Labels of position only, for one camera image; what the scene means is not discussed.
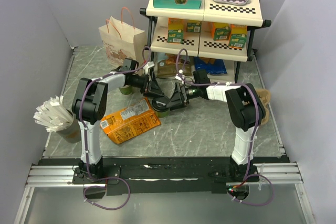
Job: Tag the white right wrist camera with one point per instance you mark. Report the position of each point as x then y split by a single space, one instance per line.
179 76

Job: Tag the white Cream Bear paper bag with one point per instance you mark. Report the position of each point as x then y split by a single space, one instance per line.
122 40

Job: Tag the black plastic cup lid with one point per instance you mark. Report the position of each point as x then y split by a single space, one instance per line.
160 104

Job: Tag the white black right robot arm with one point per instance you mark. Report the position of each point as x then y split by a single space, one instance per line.
245 109

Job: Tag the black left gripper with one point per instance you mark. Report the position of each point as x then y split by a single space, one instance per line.
152 88

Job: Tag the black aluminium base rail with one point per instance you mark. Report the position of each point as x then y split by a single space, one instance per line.
137 175

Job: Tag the orange chips bag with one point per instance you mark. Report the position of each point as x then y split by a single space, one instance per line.
127 123

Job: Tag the green paper coffee cup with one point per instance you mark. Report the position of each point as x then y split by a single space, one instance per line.
162 114
126 90

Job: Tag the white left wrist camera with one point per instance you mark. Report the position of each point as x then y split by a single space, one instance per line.
148 66

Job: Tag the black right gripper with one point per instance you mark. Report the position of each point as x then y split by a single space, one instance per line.
179 98

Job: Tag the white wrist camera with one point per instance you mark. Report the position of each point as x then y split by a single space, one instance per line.
148 66
179 76

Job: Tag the blue chips bag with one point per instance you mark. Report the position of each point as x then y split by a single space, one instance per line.
210 65

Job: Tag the brown cardboard cup carrier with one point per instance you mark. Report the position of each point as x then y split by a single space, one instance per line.
264 96

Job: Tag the white paper straws bundle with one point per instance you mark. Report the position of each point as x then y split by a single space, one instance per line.
53 115

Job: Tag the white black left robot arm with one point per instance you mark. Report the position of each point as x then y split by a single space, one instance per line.
90 102

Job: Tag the orange green snack box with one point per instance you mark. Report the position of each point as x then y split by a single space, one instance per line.
175 31
193 26
238 36
220 31

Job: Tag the brown chips bag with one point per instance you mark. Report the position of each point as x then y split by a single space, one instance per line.
166 65

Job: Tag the cream black three-tier shelf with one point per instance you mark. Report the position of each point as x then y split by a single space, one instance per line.
202 44

